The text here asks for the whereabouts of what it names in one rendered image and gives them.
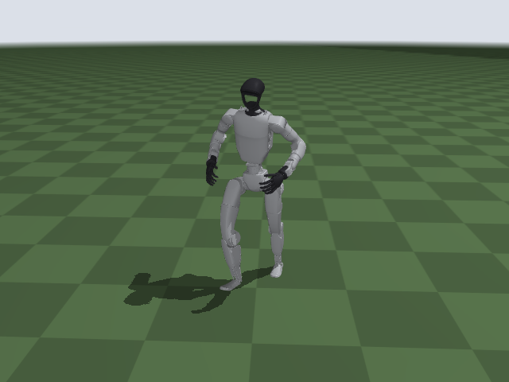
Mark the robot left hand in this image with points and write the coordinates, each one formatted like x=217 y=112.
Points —
x=275 y=181

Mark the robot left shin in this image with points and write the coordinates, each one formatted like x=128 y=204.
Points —
x=277 y=242

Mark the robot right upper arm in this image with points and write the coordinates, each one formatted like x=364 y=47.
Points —
x=224 y=124

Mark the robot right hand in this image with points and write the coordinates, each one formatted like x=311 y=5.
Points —
x=211 y=164

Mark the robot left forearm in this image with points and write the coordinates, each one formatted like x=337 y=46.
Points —
x=295 y=157

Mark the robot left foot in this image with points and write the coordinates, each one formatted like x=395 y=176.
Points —
x=276 y=271

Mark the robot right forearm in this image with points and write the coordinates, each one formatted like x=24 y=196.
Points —
x=214 y=149

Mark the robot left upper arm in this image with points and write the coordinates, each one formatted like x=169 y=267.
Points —
x=279 y=125

